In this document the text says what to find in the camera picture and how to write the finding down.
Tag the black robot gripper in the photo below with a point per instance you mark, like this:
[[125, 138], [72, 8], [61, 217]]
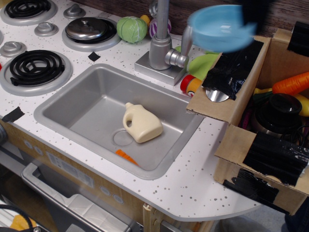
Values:
[[255, 14]]

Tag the light blue plastic bowl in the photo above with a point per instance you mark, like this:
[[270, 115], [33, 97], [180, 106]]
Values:
[[221, 28]]

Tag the large green toy pear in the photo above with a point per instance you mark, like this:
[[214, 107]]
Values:
[[200, 66]]

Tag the orange toy carrot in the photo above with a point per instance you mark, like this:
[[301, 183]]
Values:
[[292, 85]]

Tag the red yellow toy bottle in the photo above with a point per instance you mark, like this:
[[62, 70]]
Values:
[[190, 84]]

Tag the silver toy faucet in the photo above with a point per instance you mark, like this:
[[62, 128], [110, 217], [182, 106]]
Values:
[[163, 62]]

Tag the purple white toy onion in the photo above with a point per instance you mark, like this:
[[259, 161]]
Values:
[[152, 29]]

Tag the yellow toy corn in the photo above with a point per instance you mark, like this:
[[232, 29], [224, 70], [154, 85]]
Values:
[[261, 96]]

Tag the green toy cabbage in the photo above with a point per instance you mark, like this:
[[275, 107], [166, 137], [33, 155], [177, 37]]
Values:
[[131, 29]]

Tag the cardboard box with black tape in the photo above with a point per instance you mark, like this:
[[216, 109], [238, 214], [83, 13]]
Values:
[[256, 162]]

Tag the cream toy detergent bottle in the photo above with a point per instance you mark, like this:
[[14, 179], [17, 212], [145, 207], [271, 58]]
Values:
[[140, 123]]

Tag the grey plastic sink basin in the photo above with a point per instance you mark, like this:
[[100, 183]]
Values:
[[89, 110]]

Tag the black tape square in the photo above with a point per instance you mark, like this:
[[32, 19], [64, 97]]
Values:
[[93, 56]]

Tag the steel pot lid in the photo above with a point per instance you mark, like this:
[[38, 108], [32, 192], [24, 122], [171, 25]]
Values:
[[86, 28]]

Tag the grey stove knob top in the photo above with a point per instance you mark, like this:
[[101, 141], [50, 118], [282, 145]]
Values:
[[74, 12]]

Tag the grey stove knob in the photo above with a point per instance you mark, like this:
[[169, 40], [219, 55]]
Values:
[[74, 12], [46, 29], [12, 49]]

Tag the orange toy piece in sink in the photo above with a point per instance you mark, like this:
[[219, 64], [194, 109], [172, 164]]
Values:
[[124, 155]]

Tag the grey stove knob middle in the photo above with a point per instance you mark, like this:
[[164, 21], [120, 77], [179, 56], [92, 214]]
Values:
[[46, 29]]

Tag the front left black burner coil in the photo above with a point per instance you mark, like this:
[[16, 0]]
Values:
[[37, 67]]

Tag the black burner coil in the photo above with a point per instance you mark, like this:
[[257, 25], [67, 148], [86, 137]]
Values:
[[26, 8], [37, 67]]

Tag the back left black burner coil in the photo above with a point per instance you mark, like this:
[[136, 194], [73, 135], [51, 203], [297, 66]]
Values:
[[26, 8]]

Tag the grey stove knob left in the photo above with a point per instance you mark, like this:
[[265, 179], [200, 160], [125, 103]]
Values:
[[12, 49]]

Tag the black tape strip left edge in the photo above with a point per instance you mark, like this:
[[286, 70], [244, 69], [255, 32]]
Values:
[[13, 115]]

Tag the grey oven door handle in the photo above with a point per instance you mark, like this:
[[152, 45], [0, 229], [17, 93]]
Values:
[[73, 208]]

